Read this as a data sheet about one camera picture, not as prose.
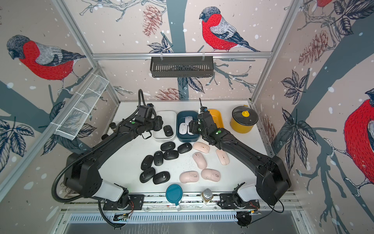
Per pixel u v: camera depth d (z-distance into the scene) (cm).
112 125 95
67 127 77
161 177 80
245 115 95
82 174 41
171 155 88
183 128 100
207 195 67
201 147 92
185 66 104
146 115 66
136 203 73
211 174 80
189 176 79
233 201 73
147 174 80
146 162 86
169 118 105
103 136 89
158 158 87
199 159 87
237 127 93
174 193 70
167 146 93
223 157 88
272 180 41
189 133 99
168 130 99
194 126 73
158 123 77
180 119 108
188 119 106
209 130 61
